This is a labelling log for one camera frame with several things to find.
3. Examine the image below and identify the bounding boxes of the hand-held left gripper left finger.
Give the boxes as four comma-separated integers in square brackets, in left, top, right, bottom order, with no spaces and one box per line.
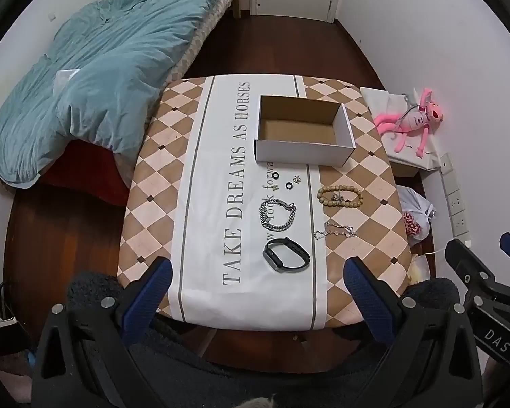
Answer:
[31,257,175,408]

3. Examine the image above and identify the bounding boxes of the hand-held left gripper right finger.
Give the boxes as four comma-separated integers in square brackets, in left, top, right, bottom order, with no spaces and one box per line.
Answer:
[343,256,483,408]

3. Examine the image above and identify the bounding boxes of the thin silver chain bracelet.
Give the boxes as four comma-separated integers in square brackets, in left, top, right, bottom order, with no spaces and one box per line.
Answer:
[313,221,358,239]

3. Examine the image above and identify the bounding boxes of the black smart band watch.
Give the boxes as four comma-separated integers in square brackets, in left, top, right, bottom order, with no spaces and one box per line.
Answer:
[262,236,311,272]

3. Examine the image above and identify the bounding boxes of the wooden bead bracelet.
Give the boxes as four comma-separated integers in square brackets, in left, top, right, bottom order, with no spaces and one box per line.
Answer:
[317,185,365,209]

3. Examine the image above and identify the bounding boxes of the thick silver chain bracelet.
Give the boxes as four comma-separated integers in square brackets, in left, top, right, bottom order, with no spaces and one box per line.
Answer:
[258,199,297,231]

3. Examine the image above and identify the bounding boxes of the white cardboard box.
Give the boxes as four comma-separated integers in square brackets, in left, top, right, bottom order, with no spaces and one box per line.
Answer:
[255,95,357,167]

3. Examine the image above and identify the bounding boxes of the pale yellow bag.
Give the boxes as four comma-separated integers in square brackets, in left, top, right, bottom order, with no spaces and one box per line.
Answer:
[409,254,430,283]

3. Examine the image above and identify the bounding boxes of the white plastic bag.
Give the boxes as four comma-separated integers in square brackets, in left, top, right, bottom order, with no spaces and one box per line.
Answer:
[397,186,436,247]

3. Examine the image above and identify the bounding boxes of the checkered printed tablecloth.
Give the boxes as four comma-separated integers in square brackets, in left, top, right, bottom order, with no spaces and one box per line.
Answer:
[117,74,413,332]

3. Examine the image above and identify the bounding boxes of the dark fleece pants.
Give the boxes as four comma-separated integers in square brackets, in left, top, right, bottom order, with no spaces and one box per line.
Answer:
[66,274,464,408]

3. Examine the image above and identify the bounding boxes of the pink plush toy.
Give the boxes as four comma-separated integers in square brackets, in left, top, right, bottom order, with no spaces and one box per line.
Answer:
[374,87,445,158]

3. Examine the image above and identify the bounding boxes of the teal duvet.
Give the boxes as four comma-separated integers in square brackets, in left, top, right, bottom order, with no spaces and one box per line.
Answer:
[0,0,222,190]

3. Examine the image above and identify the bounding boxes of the bed with patterned mattress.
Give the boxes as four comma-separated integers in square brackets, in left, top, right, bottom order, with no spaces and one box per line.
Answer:
[170,0,249,86]

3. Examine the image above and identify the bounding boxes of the white charger cable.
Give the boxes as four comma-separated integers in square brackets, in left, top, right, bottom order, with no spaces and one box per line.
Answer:
[416,240,472,260]

